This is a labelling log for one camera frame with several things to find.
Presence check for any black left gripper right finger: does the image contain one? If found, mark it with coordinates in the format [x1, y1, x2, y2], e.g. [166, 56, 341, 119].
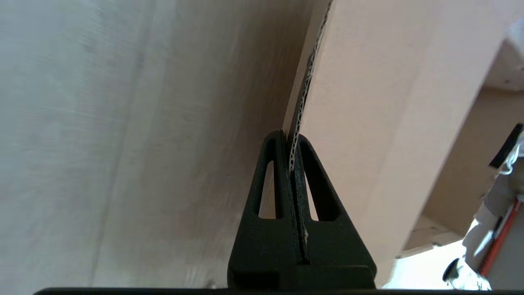
[295, 134, 377, 288]

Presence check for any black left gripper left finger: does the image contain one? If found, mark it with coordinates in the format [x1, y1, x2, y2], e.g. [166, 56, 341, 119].
[227, 130, 306, 288]

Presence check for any brown cardboard shoe box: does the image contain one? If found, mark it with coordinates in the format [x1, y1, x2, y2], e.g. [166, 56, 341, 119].
[282, 0, 524, 287]

